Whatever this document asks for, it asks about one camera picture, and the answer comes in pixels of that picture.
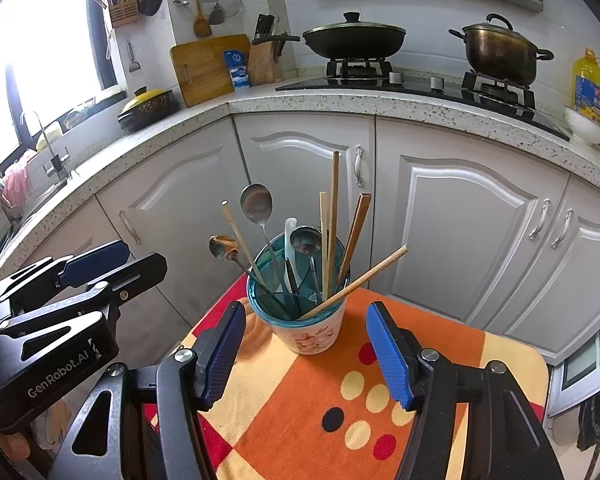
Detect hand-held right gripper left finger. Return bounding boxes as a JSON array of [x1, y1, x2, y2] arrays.
[[47, 301, 247, 480]]

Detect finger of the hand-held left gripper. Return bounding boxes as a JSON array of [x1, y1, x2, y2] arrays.
[[0, 252, 168, 341], [0, 240, 131, 311]]

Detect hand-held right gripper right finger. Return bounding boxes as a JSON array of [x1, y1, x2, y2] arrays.
[[366, 301, 566, 480]]

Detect floral utensil holder cup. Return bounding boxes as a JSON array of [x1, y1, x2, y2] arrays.
[[246, 237, 350, 356]]

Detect small metal spoon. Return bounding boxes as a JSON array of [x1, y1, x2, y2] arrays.
[[208, 234, 281, 301]]

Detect dark brown chopstick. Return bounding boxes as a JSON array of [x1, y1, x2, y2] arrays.
[[334, 192, 372, 291], [326, 151, 340, 301]]

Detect white ceramic spoon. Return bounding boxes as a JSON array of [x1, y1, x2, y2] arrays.
[[283, 217, 301, 292]]

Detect large metal spoon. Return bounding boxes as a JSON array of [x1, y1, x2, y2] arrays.
[[239, 183, 288, 293]]

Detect person's left hand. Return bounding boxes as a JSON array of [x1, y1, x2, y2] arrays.
[[0, 397, 76, 461]]

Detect orange yellow patterned cloth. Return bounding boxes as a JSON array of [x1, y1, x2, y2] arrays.
[[145, 272, 551, 480]]

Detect metal faucet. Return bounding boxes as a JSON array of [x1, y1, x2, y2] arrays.
[[20, 110, 73, 182]]

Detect pink rubber gloves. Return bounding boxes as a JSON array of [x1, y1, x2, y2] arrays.
[[1, 152, 31, 198]]

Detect casserole with yellow lid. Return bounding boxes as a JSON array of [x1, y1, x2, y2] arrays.
[[117, 87, 182, 134]]

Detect white framed glass door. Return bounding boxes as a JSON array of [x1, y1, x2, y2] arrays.
[[547, 305, 600, 418]]

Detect metal peeler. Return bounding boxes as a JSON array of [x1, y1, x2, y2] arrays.
[[126, 40, 144, 74]]

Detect wooden cutting board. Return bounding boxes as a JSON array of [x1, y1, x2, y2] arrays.
[[169, 34, 251, 108]]

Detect blue white packet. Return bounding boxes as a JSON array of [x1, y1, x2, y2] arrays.
[[223, 50, 251, 92]]

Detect bright window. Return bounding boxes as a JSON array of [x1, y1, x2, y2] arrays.
[[0, 0, 126, 161]]

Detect wooden knife block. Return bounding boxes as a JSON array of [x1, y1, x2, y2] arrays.
[[250, 13, 284, 86]]

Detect wooden spatula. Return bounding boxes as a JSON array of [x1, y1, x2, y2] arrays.
[[189, 0, 214, 38]]

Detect black gas stove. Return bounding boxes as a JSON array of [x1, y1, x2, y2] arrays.
[[275, 57, 572, 142]]

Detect white bowl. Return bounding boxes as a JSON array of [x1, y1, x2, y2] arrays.
[[564, 105, 600, 147]]

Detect black wok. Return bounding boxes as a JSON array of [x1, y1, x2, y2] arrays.
[[251, 11, 407, 61]]

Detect dark metal pot with lid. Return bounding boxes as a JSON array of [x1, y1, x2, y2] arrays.
[[448, 13, 555, 87]]

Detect yellow oil bottle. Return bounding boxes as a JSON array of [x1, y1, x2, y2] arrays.
[[572, 48, 600, 123]]

